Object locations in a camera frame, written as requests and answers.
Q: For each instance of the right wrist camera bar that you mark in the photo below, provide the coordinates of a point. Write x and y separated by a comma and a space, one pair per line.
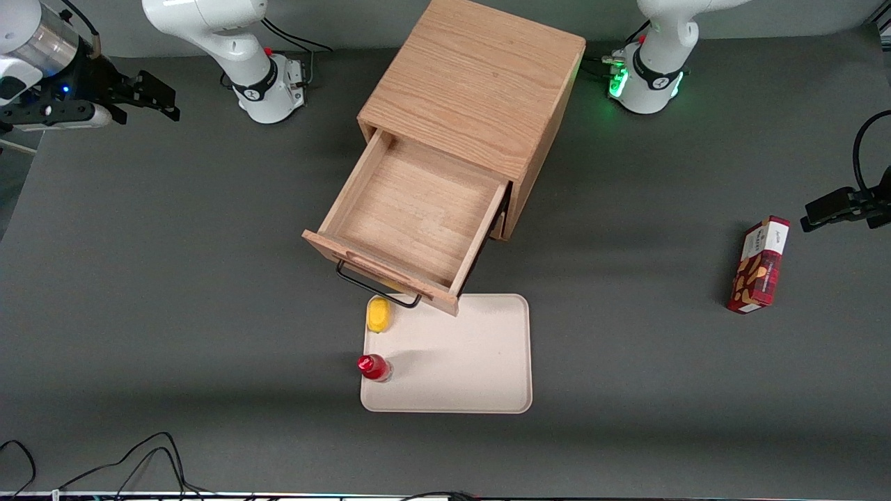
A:
42, 116

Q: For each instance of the yellow squeeze bottle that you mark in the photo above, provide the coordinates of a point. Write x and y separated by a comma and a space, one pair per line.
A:
379, 316

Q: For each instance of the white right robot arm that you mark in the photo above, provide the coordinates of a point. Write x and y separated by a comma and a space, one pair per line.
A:
237, 49

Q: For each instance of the beige rectangular tray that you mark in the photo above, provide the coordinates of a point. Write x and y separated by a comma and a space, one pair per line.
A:
466, 362

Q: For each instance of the white rod beside table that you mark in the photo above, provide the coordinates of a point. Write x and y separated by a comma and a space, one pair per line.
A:
17, 147

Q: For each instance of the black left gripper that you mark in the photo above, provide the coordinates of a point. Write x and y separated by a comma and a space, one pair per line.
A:
837, 205

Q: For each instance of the red cracker box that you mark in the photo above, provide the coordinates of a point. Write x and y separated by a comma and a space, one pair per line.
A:
759, 268

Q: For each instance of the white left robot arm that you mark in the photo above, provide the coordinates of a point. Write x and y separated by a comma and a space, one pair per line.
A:
658, 69

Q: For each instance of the wooden drawer cabinet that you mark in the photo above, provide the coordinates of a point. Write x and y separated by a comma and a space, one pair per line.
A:
480, 76

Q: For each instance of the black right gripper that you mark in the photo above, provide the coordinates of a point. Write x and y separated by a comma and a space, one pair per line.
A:
95, 76

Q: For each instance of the wooden drawer with box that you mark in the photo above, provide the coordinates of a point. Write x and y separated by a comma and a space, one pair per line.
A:
411, 216

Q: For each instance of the red capped bottle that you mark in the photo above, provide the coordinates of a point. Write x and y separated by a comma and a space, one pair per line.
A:
372, 366

